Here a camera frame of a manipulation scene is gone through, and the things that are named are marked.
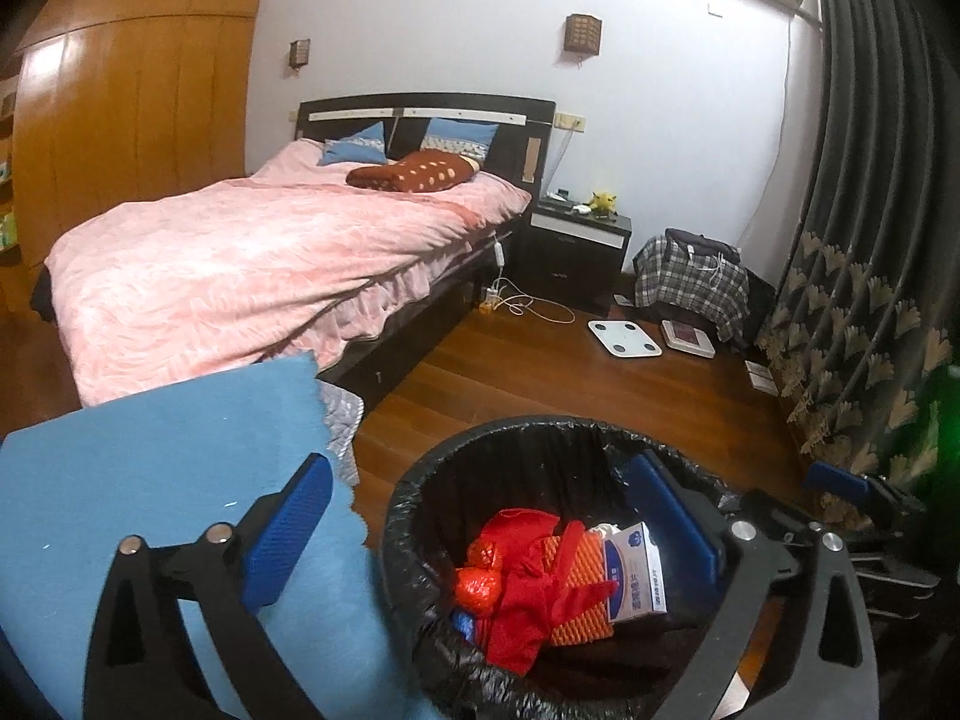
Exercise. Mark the blue table cloth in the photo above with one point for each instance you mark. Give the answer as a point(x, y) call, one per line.
point(164, 465)

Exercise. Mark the red cloth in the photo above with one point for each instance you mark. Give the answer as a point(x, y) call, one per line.
point(538, 598)

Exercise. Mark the red plastic bag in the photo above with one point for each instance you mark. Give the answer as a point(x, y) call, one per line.
point(504, 542)

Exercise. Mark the right wall lamp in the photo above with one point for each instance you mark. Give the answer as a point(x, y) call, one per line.
point(583, 35)

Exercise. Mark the left wall lamp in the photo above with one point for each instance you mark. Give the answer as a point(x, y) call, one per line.
point(298, 53)

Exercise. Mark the plaid shirt on chair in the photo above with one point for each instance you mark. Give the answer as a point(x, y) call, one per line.
point(696, 274)

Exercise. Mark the white blue carton box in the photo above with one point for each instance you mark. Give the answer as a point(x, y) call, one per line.
point(632, 562)

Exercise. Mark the dark patterned curtain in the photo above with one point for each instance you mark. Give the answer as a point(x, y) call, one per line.
point(864, 334)

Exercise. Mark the right blue pillow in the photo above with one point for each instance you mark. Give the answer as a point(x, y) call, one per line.
point(471, 140)

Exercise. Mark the blue plastic bag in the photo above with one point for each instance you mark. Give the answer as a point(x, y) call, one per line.
point(465, 624)

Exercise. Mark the wooden wardrobe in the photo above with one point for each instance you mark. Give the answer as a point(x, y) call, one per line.
point(106, 101)

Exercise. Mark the left blue pillow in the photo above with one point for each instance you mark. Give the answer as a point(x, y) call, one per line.
point(368, 146)

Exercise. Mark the black trash bin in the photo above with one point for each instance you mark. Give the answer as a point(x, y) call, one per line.
point(568, 467)

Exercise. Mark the black white nightstand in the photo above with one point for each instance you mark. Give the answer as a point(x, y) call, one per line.
point(572, 258)

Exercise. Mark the yellow plush toy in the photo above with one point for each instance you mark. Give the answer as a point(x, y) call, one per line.
point(603, 204)

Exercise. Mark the white bathroom scale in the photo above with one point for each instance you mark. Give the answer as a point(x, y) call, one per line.
point(624, 339)

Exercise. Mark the blue pillow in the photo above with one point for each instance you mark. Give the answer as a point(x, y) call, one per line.
point(368, 146)
point(471, 140)

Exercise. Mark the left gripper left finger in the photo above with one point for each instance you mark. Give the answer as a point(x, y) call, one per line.
point(141, 662)

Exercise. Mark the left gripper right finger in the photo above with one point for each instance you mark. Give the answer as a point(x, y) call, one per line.
point(723, 570)

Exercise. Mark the wall lamp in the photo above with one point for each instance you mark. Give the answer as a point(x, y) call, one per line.
point(583, 35)
point(298, 53)

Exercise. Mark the brown dotted pillow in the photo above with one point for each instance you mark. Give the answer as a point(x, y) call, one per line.
point(425, 171)

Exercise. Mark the pink bed duvet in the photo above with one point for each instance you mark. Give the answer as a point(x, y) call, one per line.
point(289, 259)

